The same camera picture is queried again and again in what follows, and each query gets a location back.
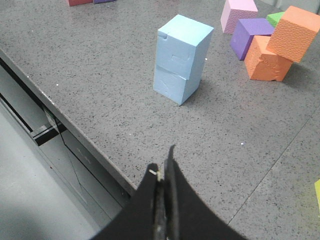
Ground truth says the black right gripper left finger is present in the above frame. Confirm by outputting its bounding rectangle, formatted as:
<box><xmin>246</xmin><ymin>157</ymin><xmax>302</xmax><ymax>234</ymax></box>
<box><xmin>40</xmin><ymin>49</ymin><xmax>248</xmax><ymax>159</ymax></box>
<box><xmin>93</xmin><ymin>163</ymin><xmax>158</xmax><ymax>240</ymax></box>

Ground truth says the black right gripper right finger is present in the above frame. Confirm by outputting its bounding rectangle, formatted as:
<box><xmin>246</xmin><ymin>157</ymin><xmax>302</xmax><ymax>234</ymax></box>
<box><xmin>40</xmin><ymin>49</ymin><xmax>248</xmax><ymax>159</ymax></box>
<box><xmin>164</xmin><ymin>145</ymin><xmax>244</xmax><ymax>240</ymax></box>

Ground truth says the smooth light blue foam block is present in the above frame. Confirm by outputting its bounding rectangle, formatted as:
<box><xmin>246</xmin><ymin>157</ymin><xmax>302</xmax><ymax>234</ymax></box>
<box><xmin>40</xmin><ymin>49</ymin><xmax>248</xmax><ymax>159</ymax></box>
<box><xmin>153</xmin><ymin>55</ymin><xmax>205</xmax><ymax>105</ymax></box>

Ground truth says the textured light blue foam block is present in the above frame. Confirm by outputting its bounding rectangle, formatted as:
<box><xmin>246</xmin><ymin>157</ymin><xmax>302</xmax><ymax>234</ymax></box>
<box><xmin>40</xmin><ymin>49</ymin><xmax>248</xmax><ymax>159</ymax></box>
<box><xmin>155</xmin><ymin>14</ymin><xmax>214</xmax><ymax>79</ymax></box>

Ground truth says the yellow foam block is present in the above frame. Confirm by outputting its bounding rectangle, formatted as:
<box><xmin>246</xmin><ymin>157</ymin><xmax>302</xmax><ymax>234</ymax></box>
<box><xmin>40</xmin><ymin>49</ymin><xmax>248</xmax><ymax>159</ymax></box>
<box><xmin>314</xmin><ymin>179</ymin><xmax>320</xmax><ymax>207</ymax></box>

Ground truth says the lower orange foam block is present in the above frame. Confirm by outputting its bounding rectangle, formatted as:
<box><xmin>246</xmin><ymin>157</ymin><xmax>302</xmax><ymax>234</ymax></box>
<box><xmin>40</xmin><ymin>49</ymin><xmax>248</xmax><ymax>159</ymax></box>
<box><xmin>244</xmin><ymin>35</ymin><xmax>293</xmax><ymax>82</ymax></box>

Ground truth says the orange foam block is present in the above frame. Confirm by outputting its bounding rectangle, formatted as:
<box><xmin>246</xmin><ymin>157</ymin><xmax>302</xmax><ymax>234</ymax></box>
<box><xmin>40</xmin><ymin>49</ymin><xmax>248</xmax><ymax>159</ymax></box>
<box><xmin>266</xmin><ymin>5</ymin><xmax>320</xmax><ymax>63</ymax></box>
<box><xmin>244</xmin><ymin>35</ymin><xmax>293</xmax><ymax>82</ymax></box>

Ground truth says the purple foam block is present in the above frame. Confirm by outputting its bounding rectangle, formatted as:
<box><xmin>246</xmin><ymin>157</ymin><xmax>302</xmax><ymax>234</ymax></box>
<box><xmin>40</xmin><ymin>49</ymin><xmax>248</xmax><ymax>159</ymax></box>
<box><xmin>230</xmin><ymin>18</ymin><xmax>275</xmax><ymax>61</ymax></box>
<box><xmin>93</xmin><ymin>0</ymin><xmax>116</xmax><ymax>4</ymax></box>

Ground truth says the upper orange foam block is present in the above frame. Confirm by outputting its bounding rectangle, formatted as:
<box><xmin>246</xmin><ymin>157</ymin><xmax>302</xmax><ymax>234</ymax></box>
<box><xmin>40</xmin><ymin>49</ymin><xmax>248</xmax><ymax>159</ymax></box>
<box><xmin>266</xmin><ymin>5</ymin><xmax>320</xmax><ymax>63</ymax></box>

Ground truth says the pink foam block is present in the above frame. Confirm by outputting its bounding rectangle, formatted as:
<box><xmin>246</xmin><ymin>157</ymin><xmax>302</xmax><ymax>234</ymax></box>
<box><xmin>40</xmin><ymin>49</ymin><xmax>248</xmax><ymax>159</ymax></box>
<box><xmin>220</xmin><ymin>0</ymin><xmax>258</xmax><ymax>34</ymax></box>

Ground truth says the green foam block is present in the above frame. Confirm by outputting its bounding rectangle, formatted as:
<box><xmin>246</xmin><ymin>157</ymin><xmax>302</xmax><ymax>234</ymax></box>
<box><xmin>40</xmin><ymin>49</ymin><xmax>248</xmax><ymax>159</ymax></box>
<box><xmin>266</xmin><ymin>11</ymin><xmax>285</xmax><ymax>28</ymax></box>

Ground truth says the red foam block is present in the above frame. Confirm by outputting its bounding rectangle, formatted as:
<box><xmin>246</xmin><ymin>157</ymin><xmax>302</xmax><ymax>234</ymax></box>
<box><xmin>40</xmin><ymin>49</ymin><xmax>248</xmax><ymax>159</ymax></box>
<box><xmin>66</xmin><ymin>0</ymin><xmax>93</xmax><ymax>7</ymax></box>

